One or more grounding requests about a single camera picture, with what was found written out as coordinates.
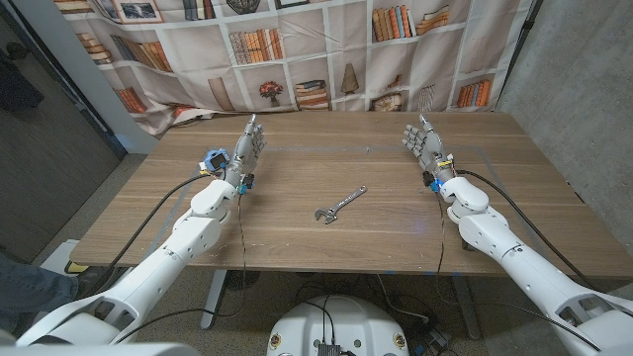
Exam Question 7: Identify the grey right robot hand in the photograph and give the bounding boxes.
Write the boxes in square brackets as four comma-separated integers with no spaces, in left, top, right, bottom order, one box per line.
[401,113,457,185]

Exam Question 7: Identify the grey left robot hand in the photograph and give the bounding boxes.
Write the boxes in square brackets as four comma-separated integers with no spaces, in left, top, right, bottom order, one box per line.
[225,113,267,186]

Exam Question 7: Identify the small blue toy camera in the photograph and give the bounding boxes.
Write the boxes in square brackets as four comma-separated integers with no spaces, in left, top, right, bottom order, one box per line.
[199,147,231,174]

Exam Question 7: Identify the silver adjustable wrench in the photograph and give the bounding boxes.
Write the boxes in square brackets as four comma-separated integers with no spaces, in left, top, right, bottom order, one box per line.
[314,185,369,225]

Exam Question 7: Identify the bookshelf print fabric backdrop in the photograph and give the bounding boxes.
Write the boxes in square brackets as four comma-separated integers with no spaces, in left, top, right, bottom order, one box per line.
[52,0,535,137]

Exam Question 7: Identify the white table leg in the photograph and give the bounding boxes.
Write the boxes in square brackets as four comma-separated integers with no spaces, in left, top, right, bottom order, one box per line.
[200,269,228,330]

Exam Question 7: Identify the black backdrop stand pole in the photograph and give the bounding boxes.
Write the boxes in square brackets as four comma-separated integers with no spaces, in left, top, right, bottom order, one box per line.
[501,0,545,95]

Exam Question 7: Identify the grey table leg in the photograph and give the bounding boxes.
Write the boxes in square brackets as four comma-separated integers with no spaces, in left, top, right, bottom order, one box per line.
[452,275,482,341]

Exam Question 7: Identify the grey power strip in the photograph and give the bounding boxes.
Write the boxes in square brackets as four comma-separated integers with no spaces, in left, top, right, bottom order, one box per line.
[408,325,452,356]

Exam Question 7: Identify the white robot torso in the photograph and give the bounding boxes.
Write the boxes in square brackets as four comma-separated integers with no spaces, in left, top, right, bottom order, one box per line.
[266,295,410,356]

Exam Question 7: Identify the person leg in jeans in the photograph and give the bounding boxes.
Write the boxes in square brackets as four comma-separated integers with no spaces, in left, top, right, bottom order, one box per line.
[0,251,80,332]

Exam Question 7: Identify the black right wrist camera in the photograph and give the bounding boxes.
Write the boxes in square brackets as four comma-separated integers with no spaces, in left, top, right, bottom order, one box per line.
[421,170,442,194]

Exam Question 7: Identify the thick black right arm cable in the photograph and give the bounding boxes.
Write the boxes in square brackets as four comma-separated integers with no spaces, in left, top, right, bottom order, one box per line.
[454,168,597,293]

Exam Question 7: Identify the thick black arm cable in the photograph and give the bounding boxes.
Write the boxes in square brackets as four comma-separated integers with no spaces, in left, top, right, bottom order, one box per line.
[93,170,219,298]
[454,168,597,293]

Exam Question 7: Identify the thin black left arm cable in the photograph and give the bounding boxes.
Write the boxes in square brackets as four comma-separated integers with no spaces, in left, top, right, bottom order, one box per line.
[113,190,248,343]

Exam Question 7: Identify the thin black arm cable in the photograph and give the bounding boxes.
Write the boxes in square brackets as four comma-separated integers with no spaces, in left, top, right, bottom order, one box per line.
[434,190,602,352]
[113,190,248,343]

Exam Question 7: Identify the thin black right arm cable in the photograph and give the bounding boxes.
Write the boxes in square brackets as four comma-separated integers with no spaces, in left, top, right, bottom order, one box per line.
[434,190,602,352]

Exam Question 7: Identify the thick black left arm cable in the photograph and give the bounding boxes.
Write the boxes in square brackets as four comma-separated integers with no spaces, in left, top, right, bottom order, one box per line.
[93,170,219,298]

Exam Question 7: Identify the white floor cable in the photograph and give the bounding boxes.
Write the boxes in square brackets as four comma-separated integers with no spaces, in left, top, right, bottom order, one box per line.
[376,274,431,325]

